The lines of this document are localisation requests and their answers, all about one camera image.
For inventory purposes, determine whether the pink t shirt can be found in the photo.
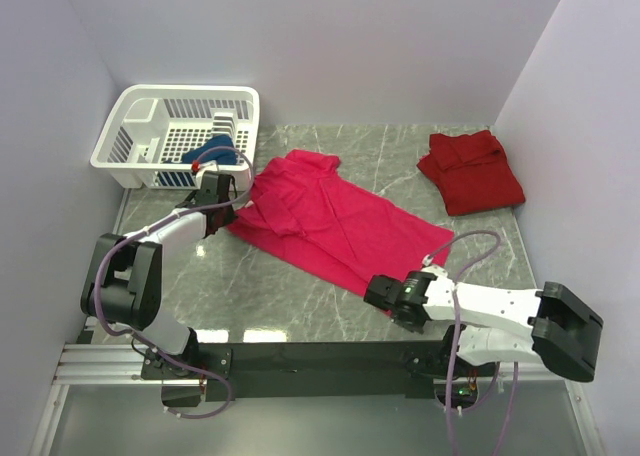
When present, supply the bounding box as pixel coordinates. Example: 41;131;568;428
228;149;453;297

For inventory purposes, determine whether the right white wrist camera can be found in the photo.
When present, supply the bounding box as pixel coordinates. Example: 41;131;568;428
421;255;439;271

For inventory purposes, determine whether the white plastic basket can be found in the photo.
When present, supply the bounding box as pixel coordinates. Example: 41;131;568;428
90;84;260;190

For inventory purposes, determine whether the blue t shirt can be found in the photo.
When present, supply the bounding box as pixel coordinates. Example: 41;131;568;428
157;134;237;188

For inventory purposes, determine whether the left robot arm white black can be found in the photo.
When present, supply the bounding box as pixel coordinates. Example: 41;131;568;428
81;171;238;379

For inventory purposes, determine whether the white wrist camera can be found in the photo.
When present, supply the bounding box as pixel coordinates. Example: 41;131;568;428
421;255;439;271
191;160;219;176

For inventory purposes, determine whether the dark red folded t shirt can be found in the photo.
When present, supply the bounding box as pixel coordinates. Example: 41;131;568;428
417;129;526;216

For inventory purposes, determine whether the black base beam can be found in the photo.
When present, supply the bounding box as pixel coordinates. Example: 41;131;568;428
140;341;496;402

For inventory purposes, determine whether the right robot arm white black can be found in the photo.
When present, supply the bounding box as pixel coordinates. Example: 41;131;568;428
364;266;603;383

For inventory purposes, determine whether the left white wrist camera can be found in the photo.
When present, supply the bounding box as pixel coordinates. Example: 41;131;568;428
191;160;219;176

